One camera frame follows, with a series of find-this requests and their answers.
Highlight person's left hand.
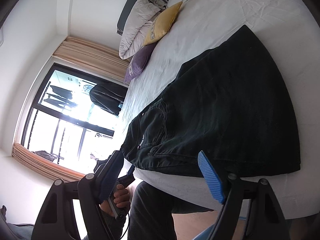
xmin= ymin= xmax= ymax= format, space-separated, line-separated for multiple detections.
xmin=100 ymin=184 xmax=131 ymax=217

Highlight purple cushion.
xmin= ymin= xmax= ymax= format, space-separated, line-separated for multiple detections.
xmin=124 ymin=43 xmax=157 ymax=83

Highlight black denim pants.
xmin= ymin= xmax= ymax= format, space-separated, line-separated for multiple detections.
xmin=120 ymin=25 xmax=300 ymax=177

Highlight folded beige duvet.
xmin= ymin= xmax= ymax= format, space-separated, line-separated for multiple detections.
xmin=119 ymin=0 xmax=168 ymax=60

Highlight bed with white sheet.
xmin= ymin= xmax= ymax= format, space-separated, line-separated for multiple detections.
xmin=115 ymin=0 xmax=319 ymax=219

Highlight yellow cushion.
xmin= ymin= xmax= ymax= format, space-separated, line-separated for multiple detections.
xmin=143 ymin=1 xmax=183 ymax=46

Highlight beige curtain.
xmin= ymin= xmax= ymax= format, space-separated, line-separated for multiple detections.
xmin=53 ymin=36 xmax=129 ymax=83

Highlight black framed window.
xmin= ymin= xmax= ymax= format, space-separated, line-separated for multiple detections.
xmin=21 ymin=63 xmax=125 ymax=174

